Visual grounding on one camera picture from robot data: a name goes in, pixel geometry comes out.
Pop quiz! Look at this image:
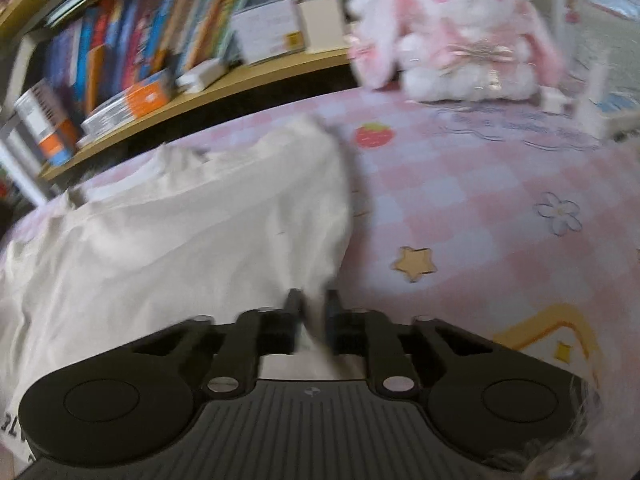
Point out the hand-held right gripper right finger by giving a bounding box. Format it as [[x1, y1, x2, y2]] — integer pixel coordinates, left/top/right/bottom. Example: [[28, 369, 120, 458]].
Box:
[[325, 289, 502, 399]]

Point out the grey fuzzy sleeve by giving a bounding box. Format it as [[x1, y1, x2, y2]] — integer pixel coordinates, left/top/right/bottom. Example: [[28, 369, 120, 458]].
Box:
[[520, 375, 602, 480]]

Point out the flat orange white box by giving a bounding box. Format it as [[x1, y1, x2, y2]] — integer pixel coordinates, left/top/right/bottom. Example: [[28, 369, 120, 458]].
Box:
[[80, 70, 177, 137]]

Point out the tall orange white box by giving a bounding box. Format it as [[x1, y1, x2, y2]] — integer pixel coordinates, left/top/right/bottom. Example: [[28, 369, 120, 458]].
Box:
[[15, 82, 82, 169]]

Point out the row of colourful books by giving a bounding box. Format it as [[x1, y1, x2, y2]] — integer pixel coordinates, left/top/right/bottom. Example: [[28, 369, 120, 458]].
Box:
[[40, 0, 362, 117]]

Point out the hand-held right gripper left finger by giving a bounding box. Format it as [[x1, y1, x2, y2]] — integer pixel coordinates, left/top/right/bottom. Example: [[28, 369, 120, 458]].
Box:
[[120, 287, 306, 402]]

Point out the pink white plush bunny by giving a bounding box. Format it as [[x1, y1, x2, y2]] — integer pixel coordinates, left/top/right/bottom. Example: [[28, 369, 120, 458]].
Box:
[[347, 0, 567, 104]]

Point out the small white charger cube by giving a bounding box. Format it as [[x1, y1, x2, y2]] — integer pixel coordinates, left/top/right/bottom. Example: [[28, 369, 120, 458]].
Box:
[[540, 87, 566, 114]]

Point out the pink checked desk mat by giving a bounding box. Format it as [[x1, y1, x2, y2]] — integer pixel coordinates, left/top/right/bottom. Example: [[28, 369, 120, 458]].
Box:
[[0, 80, 640, 461]]

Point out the cream printed t-shirt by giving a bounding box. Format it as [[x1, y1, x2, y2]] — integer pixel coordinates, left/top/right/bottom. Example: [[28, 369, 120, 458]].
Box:
[[0, 115, 367, 463]]

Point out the cream plain box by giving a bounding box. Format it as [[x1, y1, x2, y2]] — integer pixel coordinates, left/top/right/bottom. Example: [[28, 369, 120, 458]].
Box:
[[299, 0, 349, 55]]

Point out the white cube box yellow label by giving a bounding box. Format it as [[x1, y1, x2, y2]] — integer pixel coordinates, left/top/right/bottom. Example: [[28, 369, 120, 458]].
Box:
[[231, 0, 306, 64]]

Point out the white power strip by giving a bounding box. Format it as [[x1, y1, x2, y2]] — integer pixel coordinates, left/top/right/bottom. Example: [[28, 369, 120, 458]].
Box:
[[575, 92, 640, 139]]

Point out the white wooden bookshelf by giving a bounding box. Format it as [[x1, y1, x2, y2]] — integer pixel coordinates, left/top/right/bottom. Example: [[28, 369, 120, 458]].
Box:
[[0, 0, 361, 206]]

